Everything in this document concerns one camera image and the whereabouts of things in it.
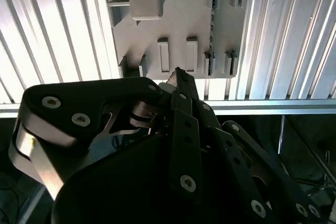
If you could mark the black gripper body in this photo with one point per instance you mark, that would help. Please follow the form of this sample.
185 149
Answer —
118 187

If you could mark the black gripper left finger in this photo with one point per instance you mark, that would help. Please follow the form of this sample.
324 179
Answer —
78 95

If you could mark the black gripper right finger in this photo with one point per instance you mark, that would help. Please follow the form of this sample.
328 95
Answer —
236 161

